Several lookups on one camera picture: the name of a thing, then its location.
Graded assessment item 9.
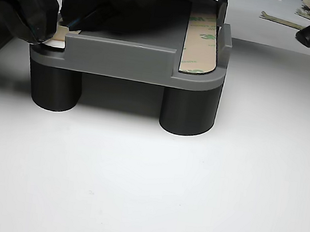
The tan protective film strip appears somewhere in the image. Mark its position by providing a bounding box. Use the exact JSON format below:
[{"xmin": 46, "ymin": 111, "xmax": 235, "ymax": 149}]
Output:
[
  {"xmin": 53, "ymin": 19, "xmax": 71, "ymax": 43},
  {"xmin": 177, "ymin": 9, "xmax": 225, "ymax": 78}
]

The long thin film scrap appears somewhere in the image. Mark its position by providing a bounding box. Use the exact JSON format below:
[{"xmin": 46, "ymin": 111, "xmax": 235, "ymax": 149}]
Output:
[{"xmin": 259, "ymin": 10, "xmax": 307, "ymax": 30}]

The grey fixture with black legs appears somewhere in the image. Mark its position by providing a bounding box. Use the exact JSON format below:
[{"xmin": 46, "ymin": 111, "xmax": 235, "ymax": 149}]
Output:
[{"xmin": 20, "ymin": 0, "xmax": 240, "ymax": 142}]

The black upright tab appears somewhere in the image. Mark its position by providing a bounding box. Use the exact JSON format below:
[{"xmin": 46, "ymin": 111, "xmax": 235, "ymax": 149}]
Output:
[{"xmin": 213, "ymin": 0, "xmax": 229, "ymax": 28}]

